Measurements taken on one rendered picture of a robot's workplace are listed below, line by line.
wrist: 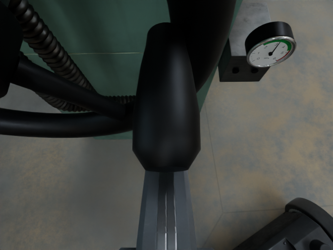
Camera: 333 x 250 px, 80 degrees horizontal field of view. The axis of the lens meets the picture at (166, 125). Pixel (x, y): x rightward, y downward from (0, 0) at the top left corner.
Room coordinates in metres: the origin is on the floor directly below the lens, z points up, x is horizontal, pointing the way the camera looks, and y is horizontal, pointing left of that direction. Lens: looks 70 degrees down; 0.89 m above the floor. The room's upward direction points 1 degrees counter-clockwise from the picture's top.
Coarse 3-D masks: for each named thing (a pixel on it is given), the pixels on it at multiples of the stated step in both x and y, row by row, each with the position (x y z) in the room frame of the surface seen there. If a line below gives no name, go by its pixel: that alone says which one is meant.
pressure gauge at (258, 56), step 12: (264, 24) 0.21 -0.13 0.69; (276, 24) 0.21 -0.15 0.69; (288, 24) 0.21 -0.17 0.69; (252, 36) 0.20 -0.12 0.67; (264, 36) 0.19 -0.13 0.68; (276, 36) 0.19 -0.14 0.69; (288, 36) 0.19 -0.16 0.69; (252, 48) 0.19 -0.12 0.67; (264, 48) 0.19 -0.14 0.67; (276, 48) 0.19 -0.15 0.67; (288, 48) 0.19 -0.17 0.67; (252, 60) 0.19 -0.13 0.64; (264, 60) 0.19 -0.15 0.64; (276, 60) 0.19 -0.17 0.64
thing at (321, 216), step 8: (296, 200) -0.02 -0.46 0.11; (304, 200) -0.02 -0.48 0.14; (288, 208) -0.05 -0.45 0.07; (296, 208) -0.05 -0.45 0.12; (304, 208) -0.05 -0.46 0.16; (312, 208) -0.05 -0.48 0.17; (320, 208) -0.05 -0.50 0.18; (312, 216) -0.07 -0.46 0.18; (320, 216) -0.07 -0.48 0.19; (328, 216) -0.07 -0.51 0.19; (320, 224) -0.09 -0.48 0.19; (328, 224) -0.09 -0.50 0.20; (328, 232) -0.11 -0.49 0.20
